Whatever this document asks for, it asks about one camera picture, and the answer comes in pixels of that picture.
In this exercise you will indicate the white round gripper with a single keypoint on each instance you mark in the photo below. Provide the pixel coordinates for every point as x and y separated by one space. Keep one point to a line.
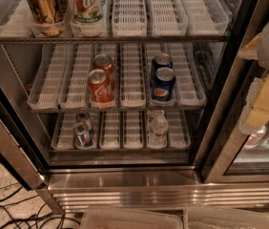
255 115

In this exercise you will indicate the blue pepsi can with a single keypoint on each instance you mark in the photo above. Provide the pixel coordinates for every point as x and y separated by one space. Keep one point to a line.
164 81
160 60

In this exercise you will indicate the red can behind glass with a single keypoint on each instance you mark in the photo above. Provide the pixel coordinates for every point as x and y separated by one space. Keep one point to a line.
254 139

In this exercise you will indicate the rear red Coca-Cola can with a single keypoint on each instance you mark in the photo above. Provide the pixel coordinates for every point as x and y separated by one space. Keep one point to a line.
104 62

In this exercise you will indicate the red coca-cola can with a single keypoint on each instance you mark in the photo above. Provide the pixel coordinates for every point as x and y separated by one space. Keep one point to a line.
100 86
104 62

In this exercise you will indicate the front red Coca-Cola can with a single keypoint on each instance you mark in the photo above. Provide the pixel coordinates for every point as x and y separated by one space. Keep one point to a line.
100 86

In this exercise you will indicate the rear silver blue can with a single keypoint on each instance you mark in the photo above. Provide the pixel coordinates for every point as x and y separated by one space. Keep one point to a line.
85 118

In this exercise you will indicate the silver blue can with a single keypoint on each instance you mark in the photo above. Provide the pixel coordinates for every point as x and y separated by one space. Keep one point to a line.
82 135
85 118

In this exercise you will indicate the white green 7UP can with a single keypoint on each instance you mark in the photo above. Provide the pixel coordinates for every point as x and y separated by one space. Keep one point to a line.
87 11

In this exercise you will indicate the front silver blue can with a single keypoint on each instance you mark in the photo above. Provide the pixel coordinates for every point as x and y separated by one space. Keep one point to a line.
82 135

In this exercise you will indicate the gold brown soda can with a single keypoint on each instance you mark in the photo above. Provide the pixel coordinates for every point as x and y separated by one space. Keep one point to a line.
47 14

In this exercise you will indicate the steel fridge door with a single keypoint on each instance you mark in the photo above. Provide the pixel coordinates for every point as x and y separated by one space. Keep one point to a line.
23 138

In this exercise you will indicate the clear plastic water bottle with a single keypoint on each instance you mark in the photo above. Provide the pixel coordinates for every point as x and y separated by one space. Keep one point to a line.
158 132

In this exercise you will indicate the right clear plastic bin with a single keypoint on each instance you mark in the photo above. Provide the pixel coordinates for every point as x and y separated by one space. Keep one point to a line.
207 217

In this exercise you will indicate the clear plastic bin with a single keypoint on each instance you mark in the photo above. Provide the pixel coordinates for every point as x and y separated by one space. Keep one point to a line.
108 217
207 217

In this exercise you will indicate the left clear plastic bin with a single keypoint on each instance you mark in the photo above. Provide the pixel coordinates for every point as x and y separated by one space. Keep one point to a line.
108 217

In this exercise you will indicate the bottom wire fridge shelf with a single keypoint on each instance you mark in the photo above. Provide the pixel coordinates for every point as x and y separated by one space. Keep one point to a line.
121 151

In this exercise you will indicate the wire fridge shelf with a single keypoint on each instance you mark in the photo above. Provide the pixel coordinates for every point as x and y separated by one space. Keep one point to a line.
121 151
115 109
112 40

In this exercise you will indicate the top wire fridge shelf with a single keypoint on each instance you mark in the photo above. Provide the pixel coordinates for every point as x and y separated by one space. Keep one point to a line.
112 40

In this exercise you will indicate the middle wire fridge shelf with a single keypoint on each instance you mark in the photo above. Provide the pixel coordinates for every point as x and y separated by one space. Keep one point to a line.
115 109

